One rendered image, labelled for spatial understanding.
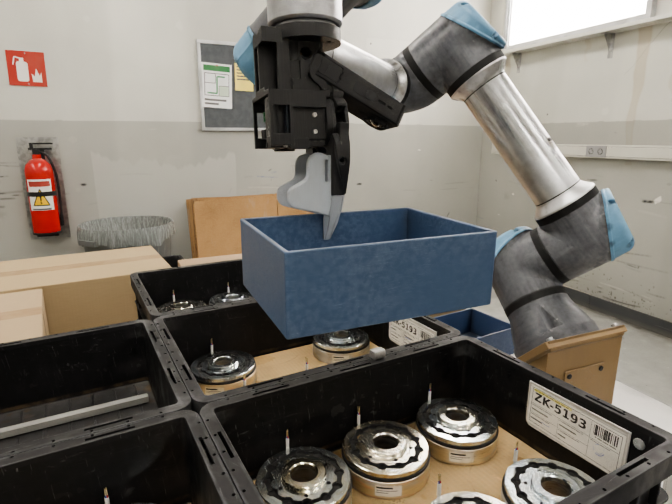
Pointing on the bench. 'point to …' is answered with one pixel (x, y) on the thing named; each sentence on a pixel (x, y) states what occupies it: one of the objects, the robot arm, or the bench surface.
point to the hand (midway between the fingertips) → (330, 226)
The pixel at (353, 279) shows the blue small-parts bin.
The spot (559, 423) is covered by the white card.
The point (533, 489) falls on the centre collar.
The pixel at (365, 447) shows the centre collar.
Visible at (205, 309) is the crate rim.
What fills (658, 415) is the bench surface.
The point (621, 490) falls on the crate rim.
